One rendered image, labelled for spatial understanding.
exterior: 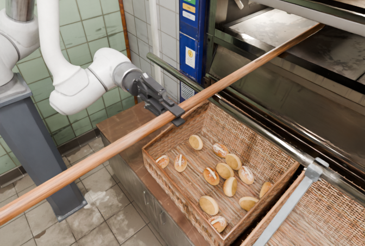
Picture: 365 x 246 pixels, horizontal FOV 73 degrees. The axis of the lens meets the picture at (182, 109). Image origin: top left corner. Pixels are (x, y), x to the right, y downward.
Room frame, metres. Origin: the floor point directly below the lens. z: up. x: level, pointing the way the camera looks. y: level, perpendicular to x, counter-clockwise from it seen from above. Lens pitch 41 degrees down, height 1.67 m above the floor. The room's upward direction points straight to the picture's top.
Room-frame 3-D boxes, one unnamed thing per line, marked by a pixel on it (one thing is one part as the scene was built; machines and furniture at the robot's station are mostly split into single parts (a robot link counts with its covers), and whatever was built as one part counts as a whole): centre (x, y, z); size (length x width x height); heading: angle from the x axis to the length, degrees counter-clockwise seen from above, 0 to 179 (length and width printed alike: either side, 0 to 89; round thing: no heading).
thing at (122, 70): (0.69, 0.18, 1.20); 0.09 x 0.06 x 0.09; 131
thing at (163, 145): (0.71, -0.16, 0.72); 0.56 x 0.49 x 0.28; 39
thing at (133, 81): (0.64, 0.13, 1.20); 0.09 x 0.07 x 0.08; 41
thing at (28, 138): (0.89, 0.81, 0.50); 0.21 x 0.21 x 1.00; 41
